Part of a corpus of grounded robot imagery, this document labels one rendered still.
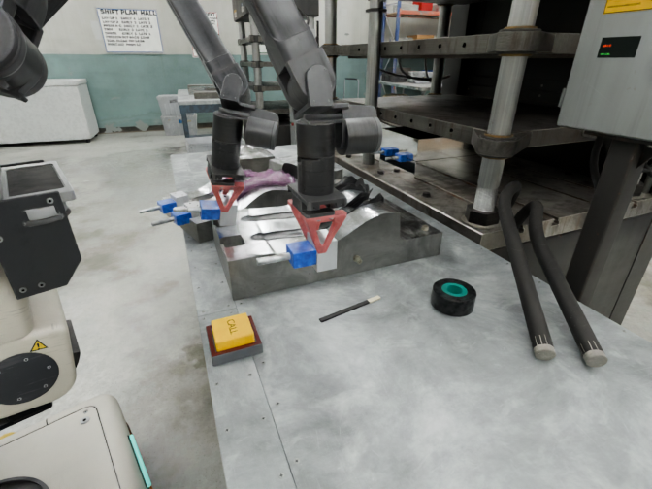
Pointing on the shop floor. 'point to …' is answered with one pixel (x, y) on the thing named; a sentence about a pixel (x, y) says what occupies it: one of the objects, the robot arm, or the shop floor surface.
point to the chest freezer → (49, 114)
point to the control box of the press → (609, 123)
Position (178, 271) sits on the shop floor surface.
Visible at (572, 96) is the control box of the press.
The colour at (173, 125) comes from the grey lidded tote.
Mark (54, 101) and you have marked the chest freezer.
